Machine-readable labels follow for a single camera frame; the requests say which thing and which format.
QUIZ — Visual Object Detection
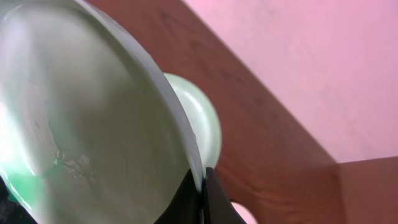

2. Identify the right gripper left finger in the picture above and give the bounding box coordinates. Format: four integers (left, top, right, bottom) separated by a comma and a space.
154, 170, 201, 224

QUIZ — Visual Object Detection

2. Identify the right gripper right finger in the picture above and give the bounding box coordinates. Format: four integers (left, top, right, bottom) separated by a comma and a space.
203, 167, 246, 224

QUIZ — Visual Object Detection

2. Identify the white plate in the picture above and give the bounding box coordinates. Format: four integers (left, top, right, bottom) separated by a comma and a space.
163, 73, 259, 224

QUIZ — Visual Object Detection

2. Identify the mint green plate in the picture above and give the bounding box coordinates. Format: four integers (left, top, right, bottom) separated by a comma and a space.
1, 1, 203, 223

